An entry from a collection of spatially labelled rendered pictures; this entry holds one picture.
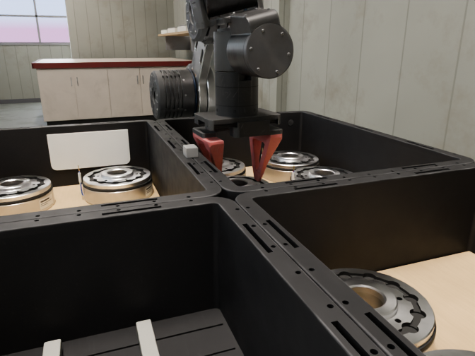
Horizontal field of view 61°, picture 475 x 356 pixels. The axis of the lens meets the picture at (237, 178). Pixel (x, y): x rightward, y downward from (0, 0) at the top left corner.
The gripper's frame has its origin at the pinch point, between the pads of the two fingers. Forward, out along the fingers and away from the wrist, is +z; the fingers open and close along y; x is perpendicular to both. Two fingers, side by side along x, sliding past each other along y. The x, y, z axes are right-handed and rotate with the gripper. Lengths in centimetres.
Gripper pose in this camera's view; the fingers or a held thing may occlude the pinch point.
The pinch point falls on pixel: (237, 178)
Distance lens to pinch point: 56.8
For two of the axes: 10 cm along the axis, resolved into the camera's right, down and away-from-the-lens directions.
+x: -4.1, -2.8, 8.7
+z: 0.1, 9.5, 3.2
